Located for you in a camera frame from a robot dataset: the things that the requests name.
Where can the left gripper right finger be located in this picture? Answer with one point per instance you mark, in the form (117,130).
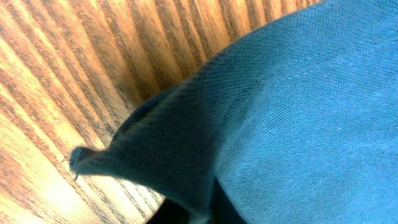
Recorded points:
(222,210)

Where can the blue polo shirt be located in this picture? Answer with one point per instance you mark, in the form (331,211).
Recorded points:
(297,121)

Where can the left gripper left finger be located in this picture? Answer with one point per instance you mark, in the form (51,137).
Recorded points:
(169,213)

